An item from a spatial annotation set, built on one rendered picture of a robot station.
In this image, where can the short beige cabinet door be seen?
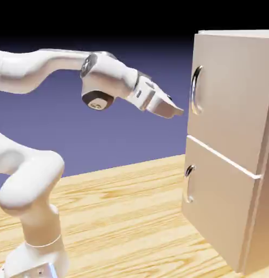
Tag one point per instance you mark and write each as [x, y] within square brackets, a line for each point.
[217, 195]

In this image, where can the beige cabinet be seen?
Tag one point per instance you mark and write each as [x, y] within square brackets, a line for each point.
[262, 152]

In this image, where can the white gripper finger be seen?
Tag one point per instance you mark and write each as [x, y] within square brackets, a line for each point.
[178, 111]

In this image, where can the tall beige cabinet door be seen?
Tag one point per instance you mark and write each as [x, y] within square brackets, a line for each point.
[225, 97]

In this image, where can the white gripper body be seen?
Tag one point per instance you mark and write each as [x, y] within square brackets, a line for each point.
[161, 102]

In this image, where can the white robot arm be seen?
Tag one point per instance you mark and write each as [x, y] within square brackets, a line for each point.
[34, 65]

